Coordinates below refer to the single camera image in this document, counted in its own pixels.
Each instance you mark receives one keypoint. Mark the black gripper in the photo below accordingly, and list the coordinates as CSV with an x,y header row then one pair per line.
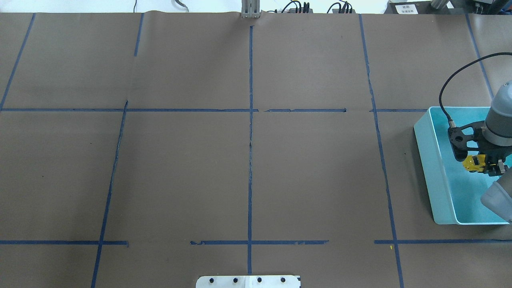
x,y
490,150

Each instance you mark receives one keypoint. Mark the yellow beetle toy car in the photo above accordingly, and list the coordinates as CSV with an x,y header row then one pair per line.
x,y
475,163

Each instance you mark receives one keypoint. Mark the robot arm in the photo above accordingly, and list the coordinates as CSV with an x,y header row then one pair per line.
x,y
497,130

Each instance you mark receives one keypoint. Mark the teal plastic storage bin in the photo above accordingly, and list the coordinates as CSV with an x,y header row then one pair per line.
x,y
454,192

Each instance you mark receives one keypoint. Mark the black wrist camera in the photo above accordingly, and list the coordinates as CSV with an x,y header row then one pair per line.
x,y
462,143

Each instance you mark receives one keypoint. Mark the aluminium frame post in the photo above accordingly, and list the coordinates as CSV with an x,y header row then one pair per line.
x,y
251,9

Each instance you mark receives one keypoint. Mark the white camera stand post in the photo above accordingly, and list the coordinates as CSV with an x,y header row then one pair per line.
x,y
249,281

